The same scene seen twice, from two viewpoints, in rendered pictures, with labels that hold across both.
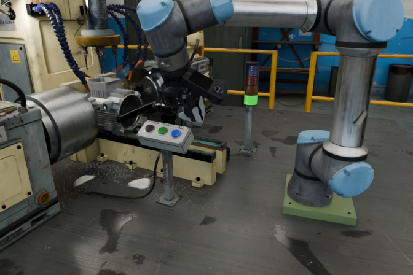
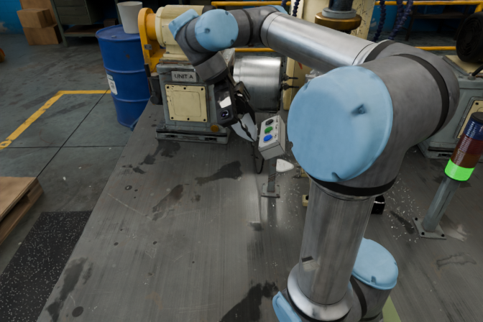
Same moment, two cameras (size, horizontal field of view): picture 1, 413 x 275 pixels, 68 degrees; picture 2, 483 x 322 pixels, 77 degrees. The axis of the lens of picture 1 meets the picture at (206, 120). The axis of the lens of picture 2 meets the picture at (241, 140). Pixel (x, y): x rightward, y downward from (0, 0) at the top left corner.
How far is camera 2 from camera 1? 0.85 m
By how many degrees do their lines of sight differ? 64
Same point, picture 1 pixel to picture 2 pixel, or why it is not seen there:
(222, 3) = (200, 32)
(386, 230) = not seen: outside the picture
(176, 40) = (191, 54)
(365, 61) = (315, 190)
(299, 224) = not seen: hidden behind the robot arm
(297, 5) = (341, 54)
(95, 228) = (217, 166)
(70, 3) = not seen: outside the picture
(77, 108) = (264, 79)
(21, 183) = (200, 111)
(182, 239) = (223, 215)
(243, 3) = (282, 31)
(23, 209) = (201, 127)
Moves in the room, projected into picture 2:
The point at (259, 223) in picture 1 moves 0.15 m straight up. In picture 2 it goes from (271, 267) to (274, 233)
